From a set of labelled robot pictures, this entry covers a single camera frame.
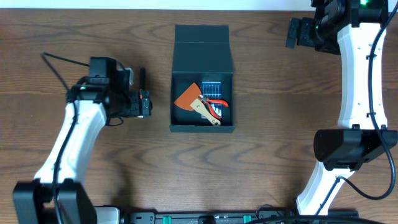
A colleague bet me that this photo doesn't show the orange scraper wooden handle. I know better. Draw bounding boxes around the orange scraper wooden handle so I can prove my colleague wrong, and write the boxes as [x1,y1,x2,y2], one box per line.
[174,83,221,126]

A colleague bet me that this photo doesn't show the red black cutting pliers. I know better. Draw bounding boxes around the red black cutting pliers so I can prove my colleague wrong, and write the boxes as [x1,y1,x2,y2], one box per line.
[199,95,229,119]

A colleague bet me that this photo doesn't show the blue precision screwdriver set case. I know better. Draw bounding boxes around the blue precision screwdriver set case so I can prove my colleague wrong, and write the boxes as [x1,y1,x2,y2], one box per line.
[200,82,223,118]

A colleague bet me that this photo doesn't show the dark green box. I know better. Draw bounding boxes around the dark green box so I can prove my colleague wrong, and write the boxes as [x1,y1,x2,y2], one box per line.
[170,25,234,133]

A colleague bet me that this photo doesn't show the small claw hammer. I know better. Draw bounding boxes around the small claw hammer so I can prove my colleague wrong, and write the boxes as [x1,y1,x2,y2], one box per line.
[139,67,146,91]

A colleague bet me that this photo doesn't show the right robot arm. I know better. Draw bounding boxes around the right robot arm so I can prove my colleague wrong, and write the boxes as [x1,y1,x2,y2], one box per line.
[286,0,397,217]

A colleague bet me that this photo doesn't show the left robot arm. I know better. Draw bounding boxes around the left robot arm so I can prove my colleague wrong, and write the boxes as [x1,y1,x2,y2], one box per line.
[12,57,152,223]

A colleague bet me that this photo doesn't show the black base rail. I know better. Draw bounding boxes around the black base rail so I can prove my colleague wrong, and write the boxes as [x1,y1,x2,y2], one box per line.
[93,207,386,224]

